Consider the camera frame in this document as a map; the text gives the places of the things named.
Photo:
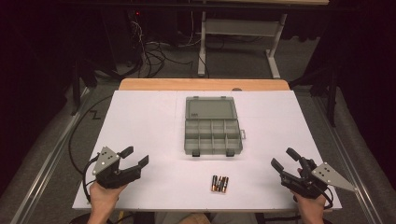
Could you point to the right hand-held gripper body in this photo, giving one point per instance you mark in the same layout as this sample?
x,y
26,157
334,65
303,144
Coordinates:
x,y
308,182

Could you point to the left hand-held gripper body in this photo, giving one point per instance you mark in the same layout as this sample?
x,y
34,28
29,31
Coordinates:
x,y
110,177

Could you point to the grey transparent compartment box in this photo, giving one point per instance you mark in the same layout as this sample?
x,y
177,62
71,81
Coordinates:
x,y
213,137

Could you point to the person's left hand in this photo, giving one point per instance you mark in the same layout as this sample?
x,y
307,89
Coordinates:
x,y
104,202

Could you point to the person's right hand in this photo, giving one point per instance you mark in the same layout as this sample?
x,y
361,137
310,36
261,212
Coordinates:
x,y
309,208

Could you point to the copper-tipped black battery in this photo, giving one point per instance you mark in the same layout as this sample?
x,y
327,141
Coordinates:
x,y
226,184
222,184
214,183
219,184

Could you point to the dark metal stand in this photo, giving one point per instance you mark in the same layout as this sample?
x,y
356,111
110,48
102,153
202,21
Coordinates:
x,y
82,77
330,93

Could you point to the wooden table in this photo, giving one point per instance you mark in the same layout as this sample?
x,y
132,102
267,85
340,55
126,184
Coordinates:
x,y
155,84

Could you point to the person's legs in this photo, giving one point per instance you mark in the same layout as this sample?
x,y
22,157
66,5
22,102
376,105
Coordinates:
x,y
205,218

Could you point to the beige desk top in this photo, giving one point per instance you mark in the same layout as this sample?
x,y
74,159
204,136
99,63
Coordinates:
x,y
264,2

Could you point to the metal floor rail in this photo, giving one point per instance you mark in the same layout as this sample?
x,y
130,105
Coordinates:
x,y
46,165
348,155

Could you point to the white desk frame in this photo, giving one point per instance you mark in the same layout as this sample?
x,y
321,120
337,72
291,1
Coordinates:
x,y
239,28

